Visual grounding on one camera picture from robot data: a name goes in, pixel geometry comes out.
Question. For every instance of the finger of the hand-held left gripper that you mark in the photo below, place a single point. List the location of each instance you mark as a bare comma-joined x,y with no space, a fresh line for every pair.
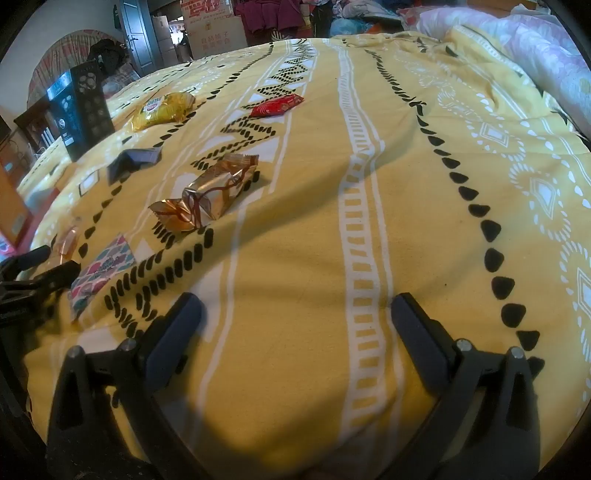
32,257
60,273

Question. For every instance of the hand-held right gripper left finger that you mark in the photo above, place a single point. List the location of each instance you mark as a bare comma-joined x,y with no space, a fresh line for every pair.
187,314

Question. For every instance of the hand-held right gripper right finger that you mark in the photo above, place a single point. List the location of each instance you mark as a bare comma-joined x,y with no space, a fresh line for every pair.
411,318

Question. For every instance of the gold chocolate packet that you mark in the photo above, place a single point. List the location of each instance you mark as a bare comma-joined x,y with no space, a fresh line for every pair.
217,189

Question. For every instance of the red snack packet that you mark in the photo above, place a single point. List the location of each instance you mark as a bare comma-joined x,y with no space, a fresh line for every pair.
274,107

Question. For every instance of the pink transparent candy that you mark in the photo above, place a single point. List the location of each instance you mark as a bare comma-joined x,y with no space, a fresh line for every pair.
67,244

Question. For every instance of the colourful scale-patterned packet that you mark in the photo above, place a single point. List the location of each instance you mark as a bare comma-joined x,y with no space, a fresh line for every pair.
99,274

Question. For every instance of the dark blue snack packet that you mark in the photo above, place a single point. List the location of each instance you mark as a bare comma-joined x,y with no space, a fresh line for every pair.
87,110
136,159

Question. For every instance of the yellow patterned bedsheet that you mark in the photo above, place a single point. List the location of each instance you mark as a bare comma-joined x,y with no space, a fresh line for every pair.
300,230

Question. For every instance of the yellow snack packet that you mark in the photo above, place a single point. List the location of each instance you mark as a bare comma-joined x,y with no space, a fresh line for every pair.
161,110

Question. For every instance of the striped round tabletop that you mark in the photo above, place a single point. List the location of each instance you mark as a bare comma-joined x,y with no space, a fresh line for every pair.
55,60

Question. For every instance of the black bag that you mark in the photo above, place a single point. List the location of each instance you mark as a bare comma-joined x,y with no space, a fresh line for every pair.
108,53

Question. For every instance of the grey door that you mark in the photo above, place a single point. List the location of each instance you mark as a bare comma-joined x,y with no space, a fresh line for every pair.
136,37

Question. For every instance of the large cardboard box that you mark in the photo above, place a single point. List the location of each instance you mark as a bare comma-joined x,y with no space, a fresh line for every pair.
217,39

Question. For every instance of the red printed cardboard box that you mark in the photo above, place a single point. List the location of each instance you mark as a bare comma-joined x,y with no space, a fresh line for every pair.
207,8

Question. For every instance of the maroon clothes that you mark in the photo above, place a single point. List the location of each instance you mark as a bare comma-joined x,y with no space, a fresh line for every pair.
268,16

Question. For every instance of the pile of colourful clothes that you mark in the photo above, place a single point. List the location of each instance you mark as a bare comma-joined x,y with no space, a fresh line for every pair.
360,14

